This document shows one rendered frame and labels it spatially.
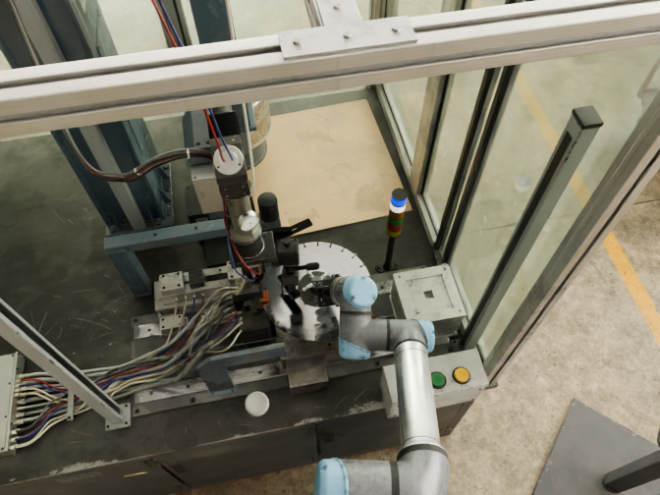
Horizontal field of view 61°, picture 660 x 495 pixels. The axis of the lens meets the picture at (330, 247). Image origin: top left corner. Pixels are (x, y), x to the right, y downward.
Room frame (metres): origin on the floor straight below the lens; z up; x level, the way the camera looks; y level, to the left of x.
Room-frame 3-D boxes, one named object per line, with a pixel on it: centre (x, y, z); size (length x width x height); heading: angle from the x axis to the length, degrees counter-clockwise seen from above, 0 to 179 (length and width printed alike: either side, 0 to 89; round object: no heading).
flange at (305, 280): (0.78, 0.04, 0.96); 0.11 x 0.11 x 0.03
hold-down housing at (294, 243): (0.74, 0.11, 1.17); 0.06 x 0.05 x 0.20; 92
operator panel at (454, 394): (0.53, -0.29, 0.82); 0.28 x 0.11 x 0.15; 101
